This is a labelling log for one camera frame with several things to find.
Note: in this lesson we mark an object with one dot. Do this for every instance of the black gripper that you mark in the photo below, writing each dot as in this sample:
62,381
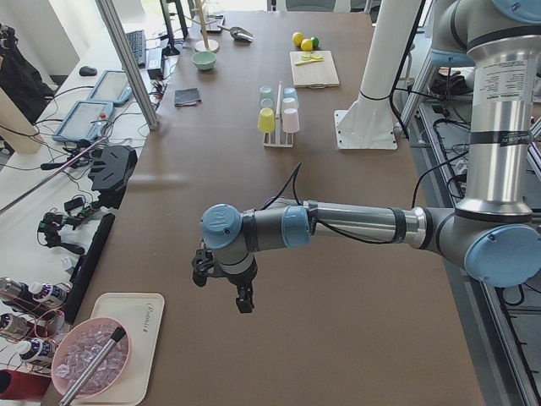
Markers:
242,278

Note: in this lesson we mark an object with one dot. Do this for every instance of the pink plastic cup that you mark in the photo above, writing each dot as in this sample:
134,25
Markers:
290,120

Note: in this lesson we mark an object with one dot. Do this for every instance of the green plastic cup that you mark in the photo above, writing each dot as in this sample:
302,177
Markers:
266,92

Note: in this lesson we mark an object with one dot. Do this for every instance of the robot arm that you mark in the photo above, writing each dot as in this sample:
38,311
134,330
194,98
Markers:
331,277

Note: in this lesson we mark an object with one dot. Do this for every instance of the yellow plastic cup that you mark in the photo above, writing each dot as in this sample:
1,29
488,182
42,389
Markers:
266,120

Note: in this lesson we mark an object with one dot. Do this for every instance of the grey plastic cup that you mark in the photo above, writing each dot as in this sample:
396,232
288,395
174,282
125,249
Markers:
267,103

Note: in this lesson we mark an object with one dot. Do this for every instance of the cream plastic cup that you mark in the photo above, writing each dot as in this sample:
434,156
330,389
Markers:
289,103

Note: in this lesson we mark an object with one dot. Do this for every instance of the blue plastic cup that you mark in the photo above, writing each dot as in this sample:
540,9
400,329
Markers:
290,92

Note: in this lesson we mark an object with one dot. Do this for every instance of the metal tongs in bowl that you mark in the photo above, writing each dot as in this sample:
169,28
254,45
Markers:
74,390

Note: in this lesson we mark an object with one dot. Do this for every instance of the pink bowl with ice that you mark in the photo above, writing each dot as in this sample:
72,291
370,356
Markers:
79,348

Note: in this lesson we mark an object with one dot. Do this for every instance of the small drink bottle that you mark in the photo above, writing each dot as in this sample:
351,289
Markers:
36,351
48,294

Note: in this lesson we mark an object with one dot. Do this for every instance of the grey folded cloth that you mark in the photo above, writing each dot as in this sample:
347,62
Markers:
186,97

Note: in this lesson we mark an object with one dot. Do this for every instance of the wooden cutting board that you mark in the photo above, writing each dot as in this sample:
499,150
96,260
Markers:
314,75

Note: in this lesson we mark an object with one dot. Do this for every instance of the blue tablet pendant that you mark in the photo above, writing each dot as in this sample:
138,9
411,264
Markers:
112,86
84,121

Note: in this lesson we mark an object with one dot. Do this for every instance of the red can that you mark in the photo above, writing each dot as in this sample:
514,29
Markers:
17,385

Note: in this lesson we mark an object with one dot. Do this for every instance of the green bowl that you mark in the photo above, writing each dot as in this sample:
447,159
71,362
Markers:
204,60

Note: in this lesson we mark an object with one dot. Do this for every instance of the yellow plastic knife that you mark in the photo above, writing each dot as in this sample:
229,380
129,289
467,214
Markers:
308,61

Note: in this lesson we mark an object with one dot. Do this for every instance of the wooden mug tree stand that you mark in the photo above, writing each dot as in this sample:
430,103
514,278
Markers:
206,44

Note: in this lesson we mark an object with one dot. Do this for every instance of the yellow lemon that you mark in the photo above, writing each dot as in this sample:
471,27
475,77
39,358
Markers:
307,45
297,38

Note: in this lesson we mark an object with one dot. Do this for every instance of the metal scoop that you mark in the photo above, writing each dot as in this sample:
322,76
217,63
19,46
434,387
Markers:
238,33

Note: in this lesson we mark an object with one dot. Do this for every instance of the black computer mouse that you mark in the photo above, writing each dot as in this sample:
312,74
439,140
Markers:
87,71

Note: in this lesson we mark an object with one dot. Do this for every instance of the black keyboard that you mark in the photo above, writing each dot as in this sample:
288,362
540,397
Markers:
137,43

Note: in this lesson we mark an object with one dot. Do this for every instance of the white wire cup rack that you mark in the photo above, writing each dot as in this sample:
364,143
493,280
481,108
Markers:
278,138

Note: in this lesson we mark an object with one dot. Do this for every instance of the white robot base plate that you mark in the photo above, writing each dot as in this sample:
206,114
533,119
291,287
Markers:
368,124

